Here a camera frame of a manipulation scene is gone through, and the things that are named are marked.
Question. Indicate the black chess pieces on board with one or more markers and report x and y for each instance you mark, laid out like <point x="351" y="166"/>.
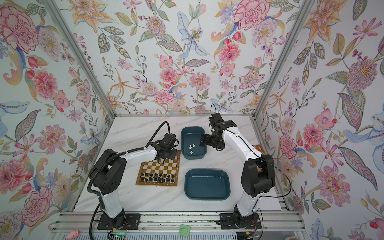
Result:
<point x="157" y="178"/>

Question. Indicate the pink toy pig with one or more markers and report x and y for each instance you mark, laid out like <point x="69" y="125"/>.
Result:
<point x="72" y="235"/>

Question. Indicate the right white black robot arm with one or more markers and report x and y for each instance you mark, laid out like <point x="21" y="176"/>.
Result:
<point x="258" y="174"/>

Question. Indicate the green snack packet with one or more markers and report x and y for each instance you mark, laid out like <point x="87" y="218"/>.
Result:
<point x="259" y="148"/>

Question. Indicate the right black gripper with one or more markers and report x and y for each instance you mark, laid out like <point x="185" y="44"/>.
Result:
<point x="207" y="143"/>

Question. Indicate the teal plastic bin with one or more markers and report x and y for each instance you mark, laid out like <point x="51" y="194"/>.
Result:
<point x="190" y="136"/>
<point x="207" y="185"/>

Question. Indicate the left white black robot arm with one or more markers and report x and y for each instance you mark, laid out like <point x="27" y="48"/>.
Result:
<point x="107" y="173"/>

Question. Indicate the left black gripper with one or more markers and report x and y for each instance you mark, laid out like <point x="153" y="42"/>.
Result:
<point x="174" y="153"/>

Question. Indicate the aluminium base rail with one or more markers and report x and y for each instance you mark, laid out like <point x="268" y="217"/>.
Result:
<point x="151" y="222"/>

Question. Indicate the near teal plastic bin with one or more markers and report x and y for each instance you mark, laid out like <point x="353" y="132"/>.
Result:
<point x="207" y="185"/>

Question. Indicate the wooden chess board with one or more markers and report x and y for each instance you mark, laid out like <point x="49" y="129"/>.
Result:
<point x="165" y="167"/>

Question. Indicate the far teal plastic bin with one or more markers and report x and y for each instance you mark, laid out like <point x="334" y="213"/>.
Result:
<point x="190" y="136"/>

